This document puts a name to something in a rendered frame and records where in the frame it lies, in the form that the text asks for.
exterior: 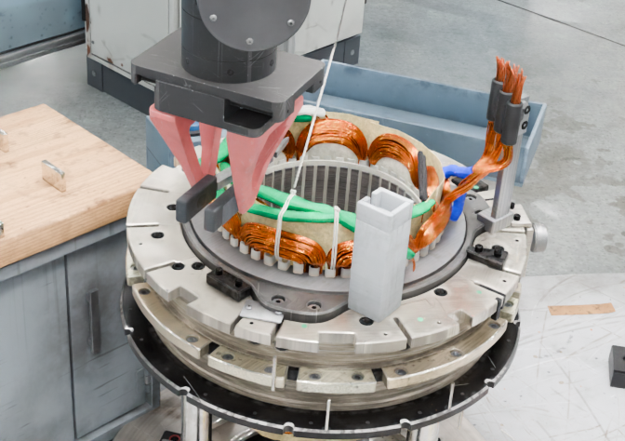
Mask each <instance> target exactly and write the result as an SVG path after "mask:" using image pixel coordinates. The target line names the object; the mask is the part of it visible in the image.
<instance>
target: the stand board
mask: <svg viewBox="0 0 625 441"><path fill-rule="evenodd" d="M0 128H1V129H2V130H4V131H5V132H6V133H7V135H8V146H9V152H7V153H4V152H3V151H1V150H0V221H1V222H3V223H4V231H5V237H3V238H1V239H0V268H2V267H5V266H7V265H9V264H11V263H13V262H16V261H20V260H22V259H25V258H27V257H29V256H32V255H33V254H36V253H38V252H41V251H43V250H46V249H48V248H50V247H54V246H56V245H58V244H61V243H63V242H66V241H68V240H70V239H73V238H75V237H77V236H79V235H82V234H86V233H88V232H90V231H93V230H95V229H98V228H99V227H102V226H104V225H107V224H109V223H111V222H114V221H118V220H120V219H122V218H124V217H126V216H127V212H128V208H129V205H130V202H131V200H132V198H133V196H134V194H135V192H136V191H137V190H138V189H139V188H140V186H141V184H142V183H143V182H144V181H145V180H146V179H147V178H148V177H149V176H150V175H151V174H152V172H151V171H150V170H149V169H147V168H146V167H144V166H142V165H140V164H139V163H137V162H136V161H134V160H133V159H131V158H129V157H128V156H126V155H125V154H122V153H121V152H119V151H118V150H116V149H115V148H114V147H112V146H111V145H109V144H108V143H106V142H104V141H103V140H101V139H99V138H98V137H96V136H94V135H93V134H91V133H90V132H88V131H86V130H85V129H83V128H82V127H80V126H78V125H77V124H76V123H74V122H73V121H71V120H69V119H68V118H66V117H65V116H63V115H62V114H59V113H58V112H56V111H55V110H53V109H51V108H50V107H48V106H47V105H45V104H44V103H43V104H40V105H37V106H34V107H31V108H28V109H25V110H22V111H19V112H16V113H13V114H8V115H5V116H2V117H0ZM45 159H46V160H47V161H48V162H50V163H51V164H53V165H54V166H56V167H58V168H59V169H61V170H62V171H64V172H65V179H66V192H64V193H61V192H60V191H59V190H57V189H56V188H54V187H53V186H51V185H50V184H49V183H47V182H46V181H44V180H43V178H42V164H41V161H42V160H45Z"/></svg>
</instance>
